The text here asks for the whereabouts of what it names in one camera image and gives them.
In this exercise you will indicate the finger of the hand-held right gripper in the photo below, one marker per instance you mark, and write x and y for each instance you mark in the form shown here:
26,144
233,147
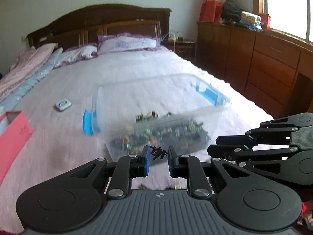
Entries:
269,133
256,153

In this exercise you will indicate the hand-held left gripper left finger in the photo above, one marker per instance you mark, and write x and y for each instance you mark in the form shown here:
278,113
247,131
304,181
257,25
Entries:
146,162

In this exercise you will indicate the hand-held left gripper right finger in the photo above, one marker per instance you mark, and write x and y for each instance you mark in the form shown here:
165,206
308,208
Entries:
171,162

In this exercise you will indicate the black toy brick piece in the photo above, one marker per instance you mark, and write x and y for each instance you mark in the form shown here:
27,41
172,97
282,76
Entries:
158,153

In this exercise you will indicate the scatter of toy bricks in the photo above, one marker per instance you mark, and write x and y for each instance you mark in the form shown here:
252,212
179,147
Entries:
171,188

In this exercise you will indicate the dense heap of toy bricks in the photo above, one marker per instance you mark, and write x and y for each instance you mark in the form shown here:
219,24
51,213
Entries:
171,132

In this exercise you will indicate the clear plastic storage box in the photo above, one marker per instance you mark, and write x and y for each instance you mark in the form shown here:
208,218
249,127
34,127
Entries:
146,95

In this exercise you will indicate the wooden dresser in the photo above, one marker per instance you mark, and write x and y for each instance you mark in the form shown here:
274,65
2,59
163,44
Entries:
244,58

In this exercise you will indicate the small white square device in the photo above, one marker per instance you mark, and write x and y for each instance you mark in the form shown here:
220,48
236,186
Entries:
63,105

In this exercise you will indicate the red box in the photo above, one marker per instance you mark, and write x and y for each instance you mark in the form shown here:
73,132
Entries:
265,20

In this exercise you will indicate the wooden nightstand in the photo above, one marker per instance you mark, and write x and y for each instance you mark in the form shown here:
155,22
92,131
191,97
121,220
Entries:
183,50

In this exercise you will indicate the folded patterned cloth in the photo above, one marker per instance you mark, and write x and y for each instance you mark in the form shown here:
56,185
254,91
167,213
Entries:
250,19

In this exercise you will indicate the large purple-frilled white pillow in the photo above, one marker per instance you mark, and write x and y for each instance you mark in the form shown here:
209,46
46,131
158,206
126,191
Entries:
129,44

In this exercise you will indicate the dark clothes pile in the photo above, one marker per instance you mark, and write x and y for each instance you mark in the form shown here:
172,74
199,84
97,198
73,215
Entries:
231,12

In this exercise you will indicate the small purple-frilled white pillow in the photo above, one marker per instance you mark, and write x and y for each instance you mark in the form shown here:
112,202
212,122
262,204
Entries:
78,53

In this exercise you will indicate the window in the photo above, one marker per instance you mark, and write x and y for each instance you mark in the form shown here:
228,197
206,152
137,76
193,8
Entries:
286,5

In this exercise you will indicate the pink cardboard box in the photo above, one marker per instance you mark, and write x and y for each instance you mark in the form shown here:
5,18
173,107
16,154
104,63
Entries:
12,137

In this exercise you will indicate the red and cream curtain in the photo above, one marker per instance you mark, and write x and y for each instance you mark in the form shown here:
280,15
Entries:
212,5

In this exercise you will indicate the dark wooden headboard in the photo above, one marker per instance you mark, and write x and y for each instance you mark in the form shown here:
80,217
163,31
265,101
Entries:
97,17

